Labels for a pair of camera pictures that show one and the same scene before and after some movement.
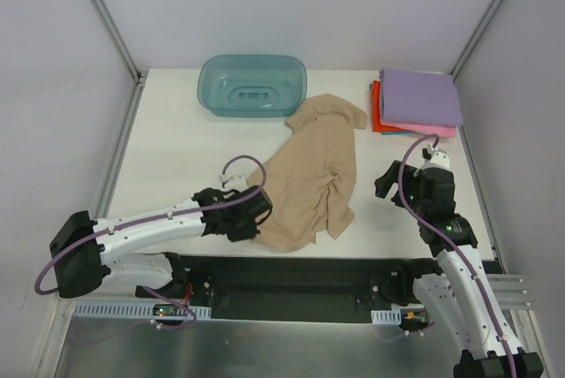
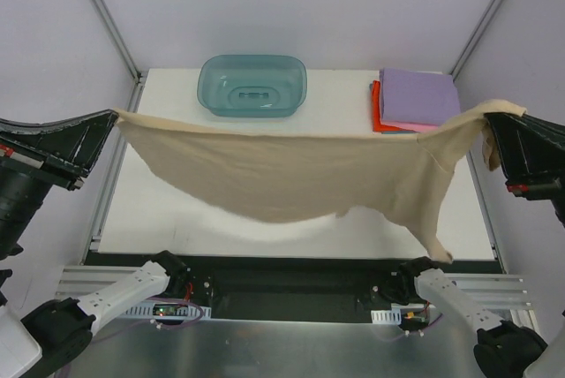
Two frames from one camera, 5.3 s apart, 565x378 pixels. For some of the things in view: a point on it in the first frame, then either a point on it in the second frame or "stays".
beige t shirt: x=308 y=178 → x=255 y=172
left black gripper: x=254 y=208 → x=40 y=165
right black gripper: x=401 y=184 → x=534 y=186
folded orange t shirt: x=376 y=119 stays
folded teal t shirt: x=410 y=133 stays
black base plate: x=282 y=287 stays
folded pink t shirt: x=445 y=132 stays
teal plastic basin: x=251 y=86 stays
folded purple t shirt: x=418 y=96 stays
